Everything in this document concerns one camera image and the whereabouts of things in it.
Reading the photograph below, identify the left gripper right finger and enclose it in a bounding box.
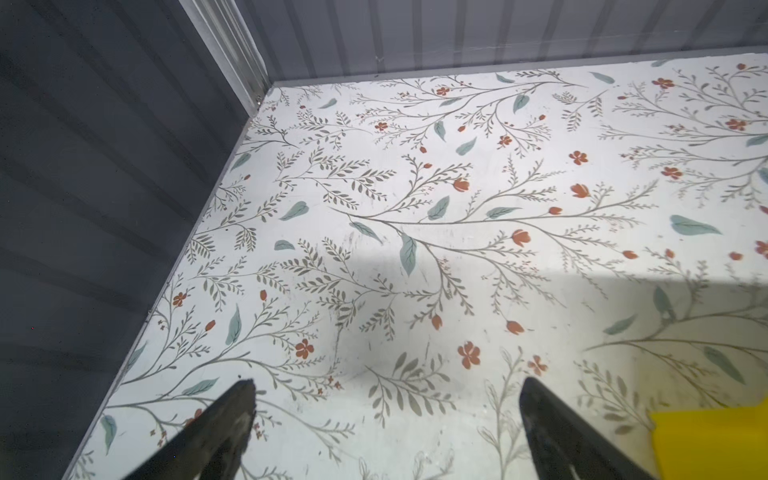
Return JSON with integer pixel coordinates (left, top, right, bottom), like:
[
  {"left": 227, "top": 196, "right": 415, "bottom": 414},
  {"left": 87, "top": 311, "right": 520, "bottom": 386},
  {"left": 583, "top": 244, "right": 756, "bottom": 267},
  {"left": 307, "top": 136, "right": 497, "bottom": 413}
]
[{"left": 519, "top": 377, "right": 651, "bottom": 480}]

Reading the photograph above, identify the yellow plastic bin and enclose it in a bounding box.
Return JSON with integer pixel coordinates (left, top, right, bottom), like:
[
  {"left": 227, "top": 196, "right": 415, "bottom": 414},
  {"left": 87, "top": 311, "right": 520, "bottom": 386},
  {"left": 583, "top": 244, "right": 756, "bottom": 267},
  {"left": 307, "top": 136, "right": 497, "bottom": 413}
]
[{"left": 651, "top": 401, "right": 767, "bottom": 479}]

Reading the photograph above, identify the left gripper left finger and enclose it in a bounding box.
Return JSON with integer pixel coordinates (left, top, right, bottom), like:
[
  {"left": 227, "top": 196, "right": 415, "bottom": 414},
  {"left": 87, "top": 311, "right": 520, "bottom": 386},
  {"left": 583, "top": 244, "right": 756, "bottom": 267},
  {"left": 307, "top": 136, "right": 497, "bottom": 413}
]
[{"left": 127, "top": 379, "right": 256, "bottom": 480}]

